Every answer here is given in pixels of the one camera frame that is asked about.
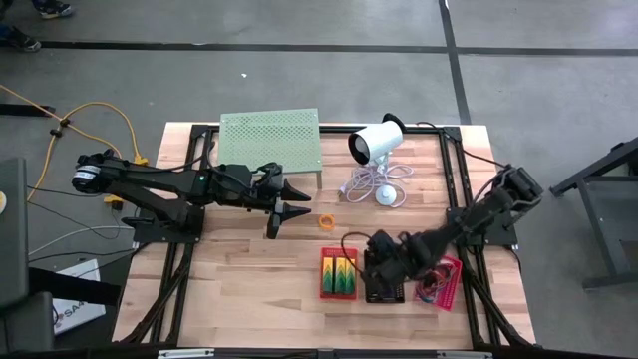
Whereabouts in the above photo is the white printed sign board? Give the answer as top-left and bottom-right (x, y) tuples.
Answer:
(51, 257), (108, 337)

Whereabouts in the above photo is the black metal side table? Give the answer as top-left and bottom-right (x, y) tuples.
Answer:
(547, 135), (638, 291)

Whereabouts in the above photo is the large blue rubber band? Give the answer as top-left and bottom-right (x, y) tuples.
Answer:
(414, 281), (450, 305)

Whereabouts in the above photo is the black plastic basket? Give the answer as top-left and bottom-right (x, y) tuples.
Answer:
(364, 248), (407, 305)

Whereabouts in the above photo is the green blue printed box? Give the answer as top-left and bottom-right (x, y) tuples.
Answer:
(334, 256), (348, 295)
(347, 256), (359, 295)

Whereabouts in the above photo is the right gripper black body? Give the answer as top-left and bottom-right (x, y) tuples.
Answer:
(361, 228), (418, 296)

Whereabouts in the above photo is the round white cord switch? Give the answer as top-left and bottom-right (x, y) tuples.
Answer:
(374, 183), (408, 208)

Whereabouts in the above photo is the silver metal bracket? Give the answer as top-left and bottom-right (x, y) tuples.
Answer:
(158, 348), (216, 359)
(437, 350), (495, 359)

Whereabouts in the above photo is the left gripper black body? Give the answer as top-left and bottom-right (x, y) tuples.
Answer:
(218, 162), (288, 241)

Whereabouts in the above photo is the black floor strip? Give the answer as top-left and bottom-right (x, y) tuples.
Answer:
(0, 103), (57, 119)

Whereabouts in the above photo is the dark grey storage box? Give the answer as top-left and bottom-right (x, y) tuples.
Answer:
(0, 291), (57, 353)

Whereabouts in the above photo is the white clamp desk lamp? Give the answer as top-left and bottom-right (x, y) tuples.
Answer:
(347, 113), (408, 174)

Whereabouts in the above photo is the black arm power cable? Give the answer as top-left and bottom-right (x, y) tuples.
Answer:
(416, 121), (507, 170)

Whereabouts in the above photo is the white floor cable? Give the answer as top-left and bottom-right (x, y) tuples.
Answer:
(27, 224), (137, 258)

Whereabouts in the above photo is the narrow yellow green box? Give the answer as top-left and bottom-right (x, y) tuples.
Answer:
(322, 256), (336, 295)

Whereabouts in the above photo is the orange plastic basket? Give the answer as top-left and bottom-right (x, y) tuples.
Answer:
(318, 246), (361, 302)

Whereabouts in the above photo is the person's shoe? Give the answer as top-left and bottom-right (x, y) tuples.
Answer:
(0, 24), (43, 54)
(32, 0), (76, 20)

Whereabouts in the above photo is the grey equipment case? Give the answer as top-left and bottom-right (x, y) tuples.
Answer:
(0, 158), (30, 311)

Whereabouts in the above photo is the red plastic basket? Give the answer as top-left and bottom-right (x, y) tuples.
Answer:
(412, 253), (465, 313)

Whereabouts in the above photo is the orange rubber band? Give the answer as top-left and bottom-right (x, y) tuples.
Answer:
(420, 266), (457, 293)

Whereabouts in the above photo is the black aluminium table frame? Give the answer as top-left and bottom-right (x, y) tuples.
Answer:
(118, 122), (538, 351)

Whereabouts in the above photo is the yellow extension cable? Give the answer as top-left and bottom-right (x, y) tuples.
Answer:
(0, 83), (151, 211)

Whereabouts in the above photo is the black metal beam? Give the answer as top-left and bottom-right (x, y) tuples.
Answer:
(27, 265), (124, 307)

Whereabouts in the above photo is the green perforated metal shelf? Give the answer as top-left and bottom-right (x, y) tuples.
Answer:
(217, 108), (324, 191)

